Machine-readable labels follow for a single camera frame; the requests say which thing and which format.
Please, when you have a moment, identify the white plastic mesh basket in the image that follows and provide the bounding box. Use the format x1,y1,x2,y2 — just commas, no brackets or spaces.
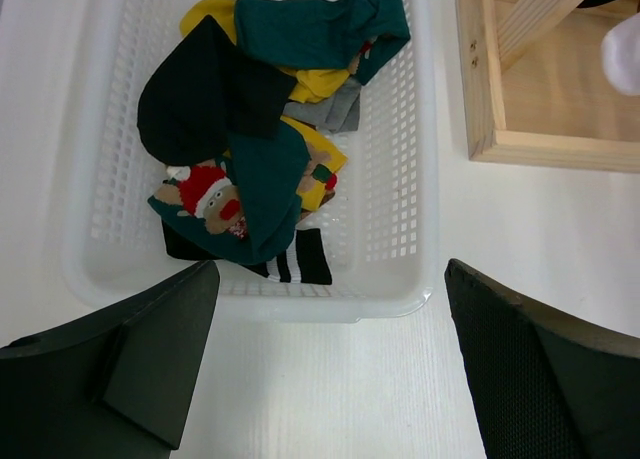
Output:
62,0,438,323

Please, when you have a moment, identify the plain white sock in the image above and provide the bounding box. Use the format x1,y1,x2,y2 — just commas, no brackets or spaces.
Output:
601,13,639,96

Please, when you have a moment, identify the dark green sock upper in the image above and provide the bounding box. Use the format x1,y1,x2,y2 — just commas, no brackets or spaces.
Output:
234,0,411,85

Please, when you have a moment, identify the yellow sock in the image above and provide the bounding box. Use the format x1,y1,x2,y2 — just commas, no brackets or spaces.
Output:
178,0,362,215

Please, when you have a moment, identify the grey sock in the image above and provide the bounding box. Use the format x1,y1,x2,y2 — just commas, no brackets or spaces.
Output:
283,78,362,133

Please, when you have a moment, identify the wooden clothes rack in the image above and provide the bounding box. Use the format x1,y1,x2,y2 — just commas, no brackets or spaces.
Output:
456,0,639,173

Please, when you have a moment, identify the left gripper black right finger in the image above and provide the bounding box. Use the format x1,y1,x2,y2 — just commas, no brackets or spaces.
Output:
444,259,639,458

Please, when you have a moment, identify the green reindeer Christmas sock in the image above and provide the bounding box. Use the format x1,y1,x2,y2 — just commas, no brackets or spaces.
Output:
148,121,310,265

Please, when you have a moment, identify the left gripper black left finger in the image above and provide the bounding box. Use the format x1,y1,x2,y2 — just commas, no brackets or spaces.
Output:
1,261,220,458

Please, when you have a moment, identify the black sock with white stripes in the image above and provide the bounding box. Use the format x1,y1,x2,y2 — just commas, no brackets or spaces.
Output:
162,223,333,285

